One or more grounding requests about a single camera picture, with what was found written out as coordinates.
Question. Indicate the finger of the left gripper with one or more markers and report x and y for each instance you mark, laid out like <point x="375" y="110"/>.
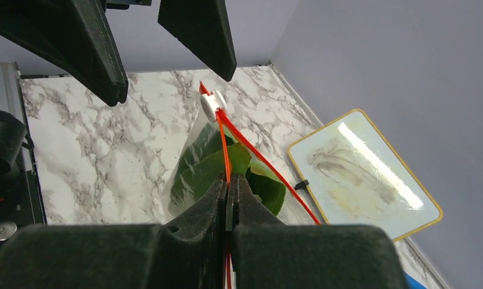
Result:
<point x="202" y="26"/>
<point x="73" y="35"/>

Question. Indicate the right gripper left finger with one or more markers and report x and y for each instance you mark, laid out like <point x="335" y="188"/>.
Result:
<point x="187" y="252"/>

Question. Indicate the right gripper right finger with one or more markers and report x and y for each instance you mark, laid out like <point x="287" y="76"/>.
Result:
<point x="266" y="253"/>

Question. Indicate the clear orange-zip plastic bag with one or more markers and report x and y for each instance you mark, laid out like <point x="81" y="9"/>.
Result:
<point x="217" y="150"/>

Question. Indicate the yellow-framed whiteboard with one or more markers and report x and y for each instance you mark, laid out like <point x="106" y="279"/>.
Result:
<point x="354" y="176"/>

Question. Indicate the blue plastic bin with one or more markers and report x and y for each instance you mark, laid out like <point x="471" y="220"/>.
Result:
<point x="412" y="283"/>

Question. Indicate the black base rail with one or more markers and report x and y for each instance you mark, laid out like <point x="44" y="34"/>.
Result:
<point x="24" y="205"/>

